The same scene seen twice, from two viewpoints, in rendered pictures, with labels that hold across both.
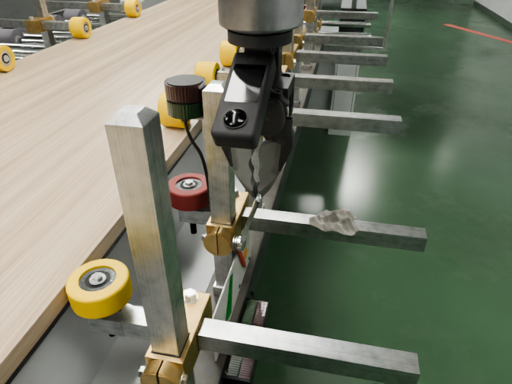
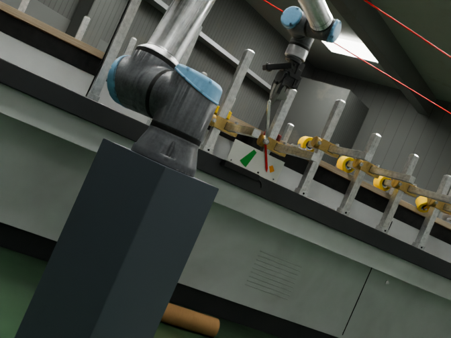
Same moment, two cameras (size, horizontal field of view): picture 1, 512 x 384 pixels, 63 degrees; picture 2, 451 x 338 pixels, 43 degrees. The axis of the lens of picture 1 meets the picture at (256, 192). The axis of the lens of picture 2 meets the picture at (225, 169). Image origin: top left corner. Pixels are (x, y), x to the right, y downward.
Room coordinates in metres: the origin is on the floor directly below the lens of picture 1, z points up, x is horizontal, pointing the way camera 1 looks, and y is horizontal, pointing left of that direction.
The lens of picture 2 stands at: (-0.94, -1.90, 0.64)
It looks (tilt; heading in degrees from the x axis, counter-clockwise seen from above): 1 degrees up; 55
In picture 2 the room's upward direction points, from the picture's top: 24 degrees clockwise
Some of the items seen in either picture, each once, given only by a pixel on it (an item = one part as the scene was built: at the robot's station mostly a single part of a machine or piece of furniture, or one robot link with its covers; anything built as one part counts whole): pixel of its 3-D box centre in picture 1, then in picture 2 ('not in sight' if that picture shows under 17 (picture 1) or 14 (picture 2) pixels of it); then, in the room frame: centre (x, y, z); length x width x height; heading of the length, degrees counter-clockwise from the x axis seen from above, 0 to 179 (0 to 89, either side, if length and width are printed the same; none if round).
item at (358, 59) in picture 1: (305, 55); (415, 190); (1.34, -0.16, 0.95); 0.50 x 0.04 x 0.04; 78
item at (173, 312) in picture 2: not in sight; (183, 318); (0.48, -0.03, 0.04); 0.30 x 0.08 x 0.08; 168
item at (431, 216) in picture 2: (295, 63); (430, 218); (1.56, -0.15, 0.86); 0.04 x 0.04 x 0.48; 78
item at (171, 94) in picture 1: (185, 88); not in sight; (0.59, 0.10, 1.10); 0.06 x 0.06 x 0.02
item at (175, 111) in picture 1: (187, 104); not in sight; (0.59, 0.10, 1.07); 0.06 x 0.06 x 0.02
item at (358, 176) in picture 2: not in sight; (356, 180); (1.07, -0.05, 0.87); 0.04 x 0.04 x 0.48; 78
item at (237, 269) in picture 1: (235, 282); (256, 161); (0.55, 0.04, 0.75); 0.26 x 0.01 x 0.10; 168
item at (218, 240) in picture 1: (225, 221); (272, 145); (0.60, 0.05, 0.84); 0.14 x 0.06 x 0.05; 168
